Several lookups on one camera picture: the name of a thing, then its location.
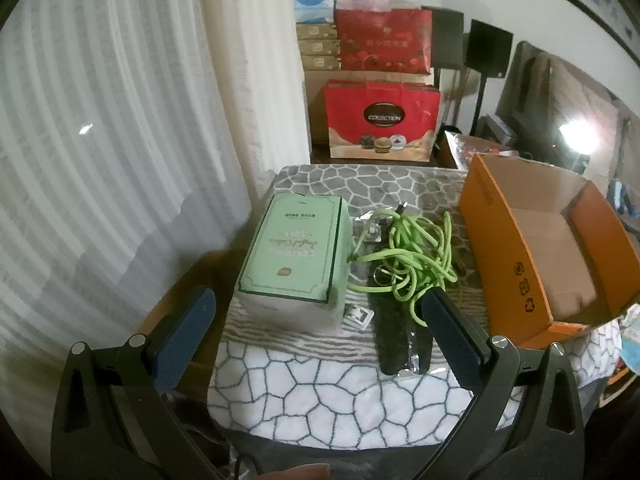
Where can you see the tan flat box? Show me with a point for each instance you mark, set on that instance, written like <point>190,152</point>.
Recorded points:
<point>321,63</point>
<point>318,31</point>
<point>320,47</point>

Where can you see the orange cardboard box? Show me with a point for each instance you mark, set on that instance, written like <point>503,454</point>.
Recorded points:
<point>500,250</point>

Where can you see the white curtain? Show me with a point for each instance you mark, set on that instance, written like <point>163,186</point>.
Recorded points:
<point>115,135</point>

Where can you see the brown sofa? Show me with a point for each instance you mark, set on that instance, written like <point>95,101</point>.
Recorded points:
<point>540,95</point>

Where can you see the red floral gift bag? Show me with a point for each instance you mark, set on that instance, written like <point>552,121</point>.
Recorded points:
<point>382,42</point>

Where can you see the clear plastic packet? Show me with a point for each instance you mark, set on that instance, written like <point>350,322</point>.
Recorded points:
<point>370,230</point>

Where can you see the pink tissue pack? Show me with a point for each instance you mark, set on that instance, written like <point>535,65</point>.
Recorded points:
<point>362,0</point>

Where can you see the pale green gift box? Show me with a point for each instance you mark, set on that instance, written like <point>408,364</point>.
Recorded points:
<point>290,250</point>

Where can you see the black speaker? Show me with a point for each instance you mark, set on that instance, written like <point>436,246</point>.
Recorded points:
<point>489,49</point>
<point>447,37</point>

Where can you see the black speaker stand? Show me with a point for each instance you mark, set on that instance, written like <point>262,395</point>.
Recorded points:
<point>480,102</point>

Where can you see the red chocolate gift bag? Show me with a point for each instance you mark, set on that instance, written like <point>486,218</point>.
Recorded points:
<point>380,125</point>

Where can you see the blue grey massager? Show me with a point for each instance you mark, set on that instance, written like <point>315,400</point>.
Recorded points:
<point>617,195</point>

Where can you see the dark foil packet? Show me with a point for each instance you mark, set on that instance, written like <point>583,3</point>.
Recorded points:
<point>395,332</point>

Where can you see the person's left hand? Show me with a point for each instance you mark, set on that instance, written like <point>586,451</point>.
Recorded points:
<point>295,473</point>

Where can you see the blue tissue pack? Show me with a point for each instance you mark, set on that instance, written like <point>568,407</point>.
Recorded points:
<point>314,10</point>

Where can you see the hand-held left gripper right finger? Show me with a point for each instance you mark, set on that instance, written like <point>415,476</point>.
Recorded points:
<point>452,335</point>

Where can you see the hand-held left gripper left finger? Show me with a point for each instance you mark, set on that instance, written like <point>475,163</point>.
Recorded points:
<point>181,342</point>

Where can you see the open box with foil bags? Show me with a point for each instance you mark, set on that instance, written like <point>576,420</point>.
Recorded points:
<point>467,145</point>

